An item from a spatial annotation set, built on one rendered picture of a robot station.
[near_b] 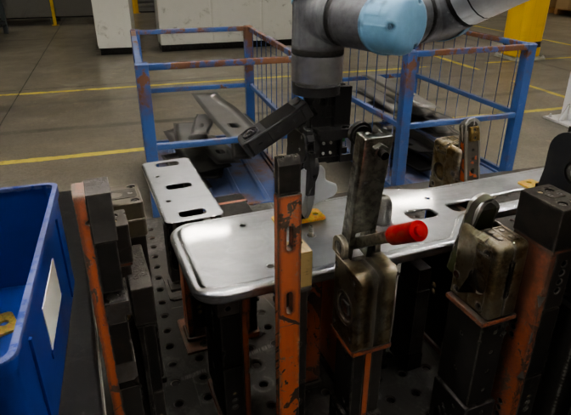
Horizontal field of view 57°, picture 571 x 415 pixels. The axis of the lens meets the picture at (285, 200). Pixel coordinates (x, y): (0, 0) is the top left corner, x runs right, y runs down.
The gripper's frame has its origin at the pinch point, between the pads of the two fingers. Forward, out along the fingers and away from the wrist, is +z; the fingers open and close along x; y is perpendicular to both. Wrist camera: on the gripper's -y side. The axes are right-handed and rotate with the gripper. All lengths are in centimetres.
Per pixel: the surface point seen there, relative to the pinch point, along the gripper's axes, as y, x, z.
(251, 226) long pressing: -7.8, 1.0, 2.5
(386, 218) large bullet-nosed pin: 12.3, -6.6, 0.9
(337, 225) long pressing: 5.2, -3.8, 2.2
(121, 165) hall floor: -10, 303, 103
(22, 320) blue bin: -37, -35, -13
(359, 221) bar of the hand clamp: -1.0, -20.8, -7.9
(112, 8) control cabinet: 31, 771, 37
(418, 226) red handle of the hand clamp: -0.5, -31.4, -12.4
